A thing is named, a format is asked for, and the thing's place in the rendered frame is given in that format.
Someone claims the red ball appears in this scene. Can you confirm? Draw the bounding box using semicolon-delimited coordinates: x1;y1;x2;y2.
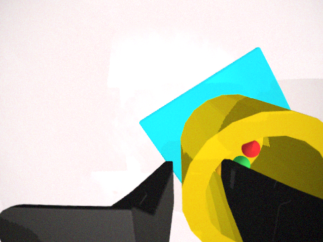
242;140;260;158

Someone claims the yellow cup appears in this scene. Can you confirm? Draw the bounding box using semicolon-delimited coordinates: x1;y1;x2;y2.
180;94;323;242

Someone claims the green ball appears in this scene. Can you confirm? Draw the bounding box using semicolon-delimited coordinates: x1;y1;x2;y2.
233;156;250;168

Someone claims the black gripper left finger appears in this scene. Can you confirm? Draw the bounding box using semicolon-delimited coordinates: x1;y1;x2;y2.
0;161;174;242

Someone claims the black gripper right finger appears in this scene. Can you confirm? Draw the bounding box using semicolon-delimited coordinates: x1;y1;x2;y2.
221;159;323;242

